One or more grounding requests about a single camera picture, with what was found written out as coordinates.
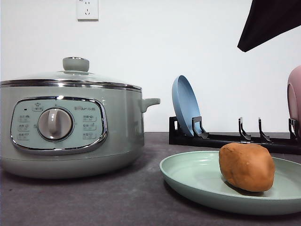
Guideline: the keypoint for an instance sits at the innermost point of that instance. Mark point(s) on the black plate rack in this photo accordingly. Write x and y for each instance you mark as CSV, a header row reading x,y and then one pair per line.
x,y
200,138

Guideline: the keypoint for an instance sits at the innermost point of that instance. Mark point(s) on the brown potato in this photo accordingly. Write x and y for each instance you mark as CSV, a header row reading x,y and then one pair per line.
x,y
247,166

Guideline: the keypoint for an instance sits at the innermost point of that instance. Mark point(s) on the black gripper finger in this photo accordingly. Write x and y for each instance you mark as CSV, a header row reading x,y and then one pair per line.
x,y
268,18

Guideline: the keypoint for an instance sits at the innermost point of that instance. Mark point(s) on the blue plate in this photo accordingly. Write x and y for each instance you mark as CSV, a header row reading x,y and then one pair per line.
x,y
185,103

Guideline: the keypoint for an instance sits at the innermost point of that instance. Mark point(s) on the green electric steamer pot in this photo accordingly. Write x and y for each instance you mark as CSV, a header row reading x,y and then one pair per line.
x,y
64,132

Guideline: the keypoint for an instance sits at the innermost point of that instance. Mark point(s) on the white wall socket left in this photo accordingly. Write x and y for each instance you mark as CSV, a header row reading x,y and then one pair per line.
x,y
87,10

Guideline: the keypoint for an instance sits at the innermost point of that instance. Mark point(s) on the green plate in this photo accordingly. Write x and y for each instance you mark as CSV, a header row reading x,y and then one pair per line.
x,y
198,176

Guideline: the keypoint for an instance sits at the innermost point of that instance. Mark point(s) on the glass steamer lid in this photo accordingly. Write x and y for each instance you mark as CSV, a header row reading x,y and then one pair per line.
x,y
75,74

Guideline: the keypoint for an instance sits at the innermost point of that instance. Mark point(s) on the pink plate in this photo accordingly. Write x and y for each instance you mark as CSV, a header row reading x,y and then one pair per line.
x,y
294,97

